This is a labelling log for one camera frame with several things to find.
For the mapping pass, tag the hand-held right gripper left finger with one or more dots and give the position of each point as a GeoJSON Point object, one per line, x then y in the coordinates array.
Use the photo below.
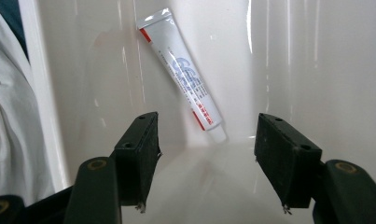
{"type": "Point", "coordinates": [139, 161]}

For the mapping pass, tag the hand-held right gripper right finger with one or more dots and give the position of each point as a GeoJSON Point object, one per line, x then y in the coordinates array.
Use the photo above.
{"type": "Point", "coordinates": [285, 165]}

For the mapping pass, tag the white plastic bin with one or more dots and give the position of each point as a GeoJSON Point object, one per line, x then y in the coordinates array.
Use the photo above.
{"type": "Point", "coordinates": [331, 77]}

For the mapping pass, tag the white ointment tube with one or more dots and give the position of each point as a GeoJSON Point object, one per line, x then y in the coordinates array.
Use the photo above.
{"type": "Point", "coordinates": [179, 70]}

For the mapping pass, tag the white cloth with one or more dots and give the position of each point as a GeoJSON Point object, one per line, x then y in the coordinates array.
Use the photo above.
{"type": "Point", "coordinates": [11, 124]}

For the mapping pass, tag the dark blue cloth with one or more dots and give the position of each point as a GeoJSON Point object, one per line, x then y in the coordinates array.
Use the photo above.
{"type": "Point", "coordinates": [8, 15]}

